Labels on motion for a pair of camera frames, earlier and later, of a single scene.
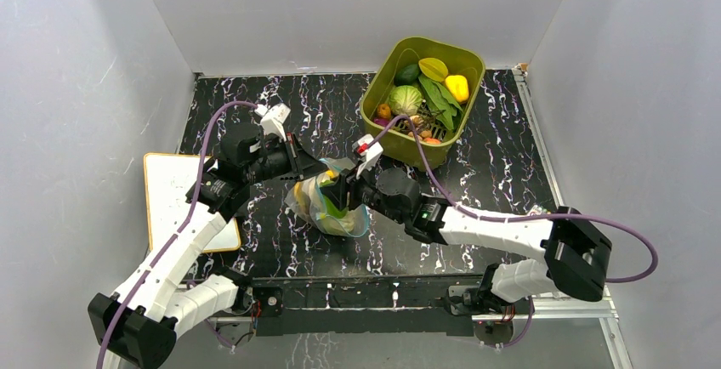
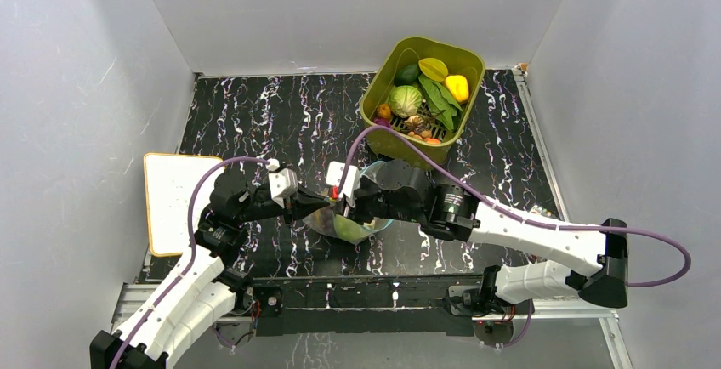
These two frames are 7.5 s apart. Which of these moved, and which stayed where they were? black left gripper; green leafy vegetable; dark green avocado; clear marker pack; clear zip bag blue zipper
Moved: black left gripper; clear zip bag blue zipper
Stayed: dark green avocado; clear marker pack; green leafy vegetable
